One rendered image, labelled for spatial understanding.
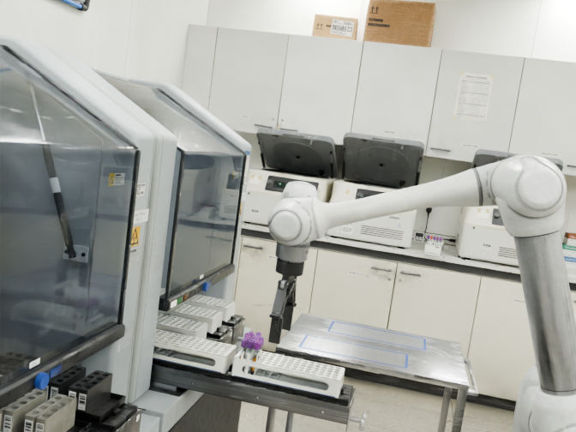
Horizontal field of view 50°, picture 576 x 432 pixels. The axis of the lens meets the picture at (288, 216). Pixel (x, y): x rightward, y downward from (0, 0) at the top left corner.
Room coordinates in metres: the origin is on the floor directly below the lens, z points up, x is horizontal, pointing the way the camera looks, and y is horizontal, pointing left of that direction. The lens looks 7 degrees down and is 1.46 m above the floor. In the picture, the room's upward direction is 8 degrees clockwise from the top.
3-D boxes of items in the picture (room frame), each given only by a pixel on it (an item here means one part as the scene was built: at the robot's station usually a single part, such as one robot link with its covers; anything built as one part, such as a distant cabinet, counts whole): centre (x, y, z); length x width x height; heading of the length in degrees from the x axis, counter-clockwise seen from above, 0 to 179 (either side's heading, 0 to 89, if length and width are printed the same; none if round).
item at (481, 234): (4.02, -1.41, 1.25); 0.62 x 0.56 x 0.69; 168
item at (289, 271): (1.65, -0.02, 1.10); 0.08 x 0.07 x 0.09; 168
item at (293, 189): (1.63, -0.02, 1.29); 0.13 x 0.11 x 0.16; 174
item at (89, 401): (1.32, 0.37, 0.85); 0.12 x 0.02 x 0.06; 169
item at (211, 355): (1.70, 0.25, 0.83); 0.30 x 0.10 x 0.06; 79
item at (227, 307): (2.18, 0.30, 0.83); 0.30 x 0.10 x 0.06; 79
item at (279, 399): (1.67, 0.07, 0.78); 0.73 x 0.14 x 0.09; 79
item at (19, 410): (1.18, 0.47, 0.85); 0.12 x 0.02 x 0.06; 168
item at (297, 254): (1.65, -0.02, 1.18); 0.09 x 0.09 x 0.06
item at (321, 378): (1.64, -0.06, 0.83); 0.30 x 0.10 x 0.06; 79
